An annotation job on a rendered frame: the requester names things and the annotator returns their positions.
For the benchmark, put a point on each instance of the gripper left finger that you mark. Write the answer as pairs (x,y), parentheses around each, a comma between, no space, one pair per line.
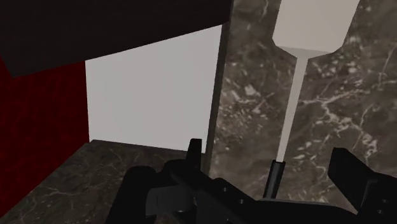
(198,192)

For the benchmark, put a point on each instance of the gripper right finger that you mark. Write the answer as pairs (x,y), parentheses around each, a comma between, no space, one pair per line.
(369,189)

